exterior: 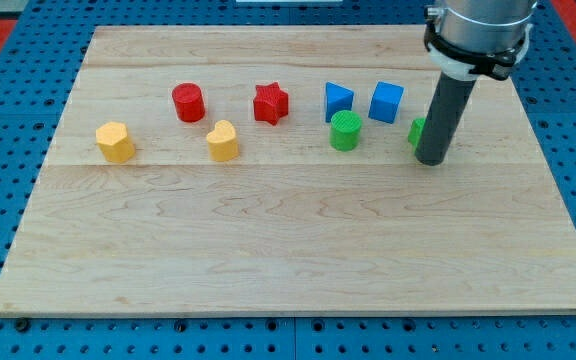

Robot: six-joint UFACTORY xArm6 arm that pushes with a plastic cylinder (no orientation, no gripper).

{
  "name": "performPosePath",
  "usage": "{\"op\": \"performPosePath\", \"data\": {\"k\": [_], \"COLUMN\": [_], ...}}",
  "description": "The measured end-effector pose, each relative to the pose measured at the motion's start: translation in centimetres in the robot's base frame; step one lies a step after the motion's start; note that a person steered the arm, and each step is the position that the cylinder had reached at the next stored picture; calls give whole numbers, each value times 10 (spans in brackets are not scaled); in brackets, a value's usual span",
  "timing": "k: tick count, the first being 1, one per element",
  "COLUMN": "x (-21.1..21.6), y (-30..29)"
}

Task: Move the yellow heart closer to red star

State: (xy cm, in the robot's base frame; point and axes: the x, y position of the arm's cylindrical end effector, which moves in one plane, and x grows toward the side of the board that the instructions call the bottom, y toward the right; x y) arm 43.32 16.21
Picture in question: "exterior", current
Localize green block behind rod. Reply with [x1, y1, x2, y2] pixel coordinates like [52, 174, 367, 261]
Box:
[407, 117, 425, 148]

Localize blue cube block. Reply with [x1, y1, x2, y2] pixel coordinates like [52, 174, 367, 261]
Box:
[368, 81, 405, 124]

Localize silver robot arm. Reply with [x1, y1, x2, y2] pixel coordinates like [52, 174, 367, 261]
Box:
[434, 0, 537, 54]

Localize red cylinder block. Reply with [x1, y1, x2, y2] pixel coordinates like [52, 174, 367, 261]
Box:
[171, 83, 205, 123]

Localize green cylinder block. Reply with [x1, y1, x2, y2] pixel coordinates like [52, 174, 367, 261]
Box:
[329, 110, 362, 151]

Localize blue triangle block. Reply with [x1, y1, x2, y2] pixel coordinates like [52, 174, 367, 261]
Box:
[325, 82, 354, 123]

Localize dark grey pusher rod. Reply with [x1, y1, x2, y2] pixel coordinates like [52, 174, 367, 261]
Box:
[415, 73, 476, 166]

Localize yellow hexagon block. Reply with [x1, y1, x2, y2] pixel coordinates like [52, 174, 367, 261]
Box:
[95, 122, 136, 163]

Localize wooden board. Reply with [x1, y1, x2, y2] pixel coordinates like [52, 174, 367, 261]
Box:
[0, 26, 576, 318]

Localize yellow heart block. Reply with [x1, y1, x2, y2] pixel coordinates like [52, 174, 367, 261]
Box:
[206, 120, 239, 162]

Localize red star block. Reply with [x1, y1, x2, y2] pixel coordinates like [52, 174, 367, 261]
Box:
[253, 82, 289, 126]

